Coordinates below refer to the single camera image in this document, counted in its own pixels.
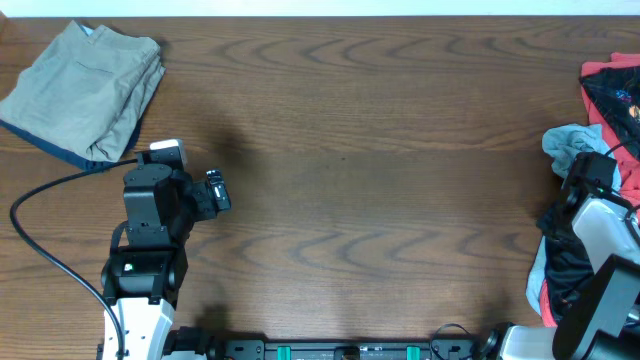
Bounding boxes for black printed jersey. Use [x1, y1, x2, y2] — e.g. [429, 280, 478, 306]
[580, 66, 639, 158]

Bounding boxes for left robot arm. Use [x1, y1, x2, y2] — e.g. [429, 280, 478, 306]
[101, 163, 231, 359]

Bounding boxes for light blue shirt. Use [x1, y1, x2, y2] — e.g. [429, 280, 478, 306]
[542, 124, 610, 179]

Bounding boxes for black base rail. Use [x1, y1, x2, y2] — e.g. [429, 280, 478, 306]
[161, 327, 497, 360]

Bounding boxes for red shirt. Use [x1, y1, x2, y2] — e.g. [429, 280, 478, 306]
[580, 52, 639, 206]

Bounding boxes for folded navy garment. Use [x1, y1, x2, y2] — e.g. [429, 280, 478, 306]
[1, 116, 140, 170]

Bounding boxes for folded khaki shorts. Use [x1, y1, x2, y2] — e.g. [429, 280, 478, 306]
[0, 19, 167, 164]

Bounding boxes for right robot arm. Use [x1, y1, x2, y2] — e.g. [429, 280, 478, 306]
[487, 152, 639, 359]

